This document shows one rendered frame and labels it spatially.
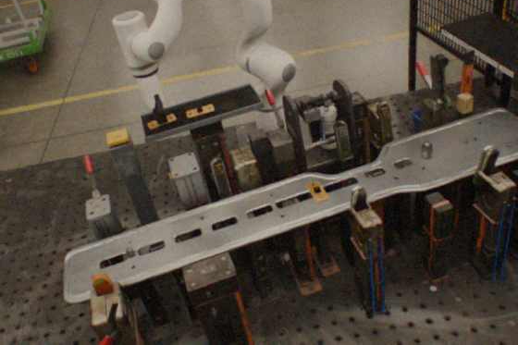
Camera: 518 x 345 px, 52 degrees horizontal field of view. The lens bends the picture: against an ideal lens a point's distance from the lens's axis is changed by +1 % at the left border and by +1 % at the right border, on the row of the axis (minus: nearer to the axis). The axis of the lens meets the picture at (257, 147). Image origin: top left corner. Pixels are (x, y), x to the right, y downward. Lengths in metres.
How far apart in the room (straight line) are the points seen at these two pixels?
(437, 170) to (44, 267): 1.34
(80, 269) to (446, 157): 1.05
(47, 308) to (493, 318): 1.32
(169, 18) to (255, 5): 0.38
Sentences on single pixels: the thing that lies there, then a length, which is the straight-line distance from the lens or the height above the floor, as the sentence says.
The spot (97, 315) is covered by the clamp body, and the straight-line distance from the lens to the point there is 1.28.
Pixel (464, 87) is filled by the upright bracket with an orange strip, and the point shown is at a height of 1.08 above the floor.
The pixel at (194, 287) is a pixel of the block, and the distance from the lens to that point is 1.28.
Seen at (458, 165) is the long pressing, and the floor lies 1.00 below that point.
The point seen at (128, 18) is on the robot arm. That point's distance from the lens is 1.45.
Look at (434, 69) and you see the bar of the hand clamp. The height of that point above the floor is 1.18.
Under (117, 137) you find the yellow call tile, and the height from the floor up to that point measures 1.16.
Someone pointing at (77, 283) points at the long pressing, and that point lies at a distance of 1.45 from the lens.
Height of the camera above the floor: 1.99
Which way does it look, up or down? 36 degrees down
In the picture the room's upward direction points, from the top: 11 degrees counter-clockwise
